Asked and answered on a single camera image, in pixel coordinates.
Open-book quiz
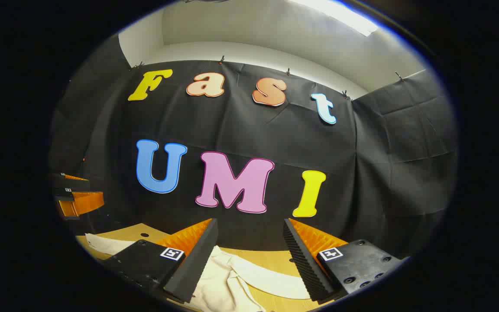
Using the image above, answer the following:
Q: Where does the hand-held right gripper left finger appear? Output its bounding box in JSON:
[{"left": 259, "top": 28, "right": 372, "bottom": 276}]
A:
[{"left": 101, "top": 218, "right": 219, "bottom": 304}]

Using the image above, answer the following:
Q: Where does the cream button shirt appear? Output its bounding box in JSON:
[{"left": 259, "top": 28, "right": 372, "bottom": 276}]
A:
[{"left": 85, "top": 233, "right": 313, "bottom": 312}]

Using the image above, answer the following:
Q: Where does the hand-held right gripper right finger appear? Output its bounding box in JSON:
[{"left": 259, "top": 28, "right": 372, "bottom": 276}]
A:
[{"left": 283, "top": 218, "right": 406, "bottom": 304}]

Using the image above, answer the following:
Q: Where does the black backdrop cloth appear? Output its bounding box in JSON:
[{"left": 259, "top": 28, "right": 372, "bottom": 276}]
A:
[{"left": 48, "top": 35, "right": 459, "bottom": 260}]

